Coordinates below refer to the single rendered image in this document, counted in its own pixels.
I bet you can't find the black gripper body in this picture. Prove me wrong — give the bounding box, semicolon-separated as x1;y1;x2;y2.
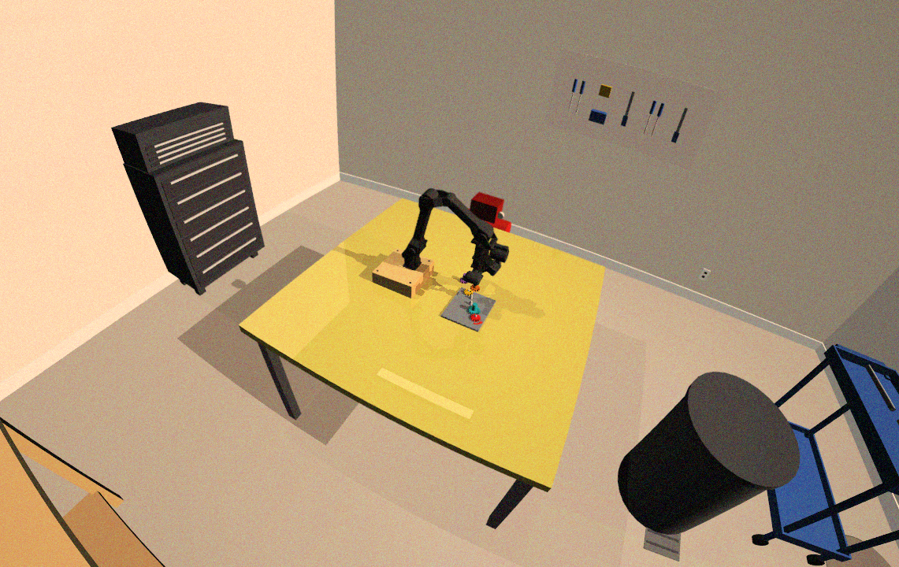
464;254;490;285

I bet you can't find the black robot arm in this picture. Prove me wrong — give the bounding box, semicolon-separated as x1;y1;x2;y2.
401;188;509;276

